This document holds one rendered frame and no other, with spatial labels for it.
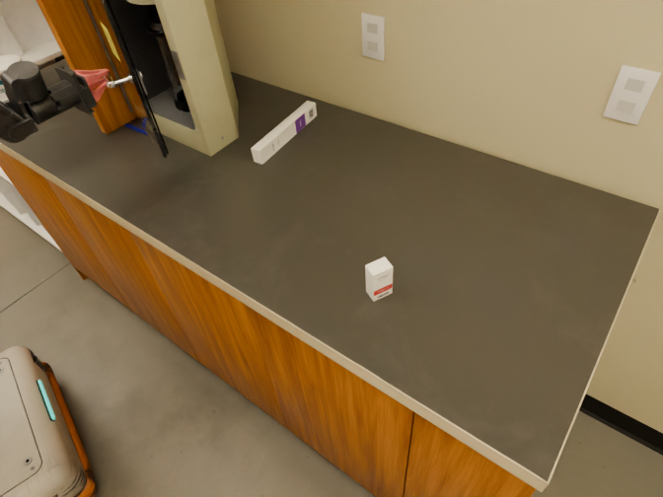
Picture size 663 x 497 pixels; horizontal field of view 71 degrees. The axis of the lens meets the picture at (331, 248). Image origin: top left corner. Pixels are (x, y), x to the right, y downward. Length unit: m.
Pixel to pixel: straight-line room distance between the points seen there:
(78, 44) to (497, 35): 1.08
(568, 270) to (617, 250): 0.12
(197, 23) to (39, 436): 1.33
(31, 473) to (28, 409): 0.23
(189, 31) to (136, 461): 1.45
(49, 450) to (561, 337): 1.49
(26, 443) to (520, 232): 1.57
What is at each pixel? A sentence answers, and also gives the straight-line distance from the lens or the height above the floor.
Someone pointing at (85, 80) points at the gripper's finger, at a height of 1.22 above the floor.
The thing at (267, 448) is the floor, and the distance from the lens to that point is 1.83.
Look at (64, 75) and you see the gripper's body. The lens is 1.25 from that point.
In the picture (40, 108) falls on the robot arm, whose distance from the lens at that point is 1.21.
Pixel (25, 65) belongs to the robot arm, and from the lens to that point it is 1.19.
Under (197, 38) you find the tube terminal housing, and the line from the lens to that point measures 1.26.
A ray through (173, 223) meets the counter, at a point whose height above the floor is 0.94.
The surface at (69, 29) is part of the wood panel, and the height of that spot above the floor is 1.24.
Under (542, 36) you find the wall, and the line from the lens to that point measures 1.18.
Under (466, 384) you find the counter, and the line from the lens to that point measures 0.85.
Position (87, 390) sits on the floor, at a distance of 2.19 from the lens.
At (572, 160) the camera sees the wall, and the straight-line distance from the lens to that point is 1.28.
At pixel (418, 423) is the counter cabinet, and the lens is 0.96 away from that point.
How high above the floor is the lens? 1.68
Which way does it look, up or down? 47 degrees down
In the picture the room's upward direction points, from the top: 6 degrees counter-clockwise
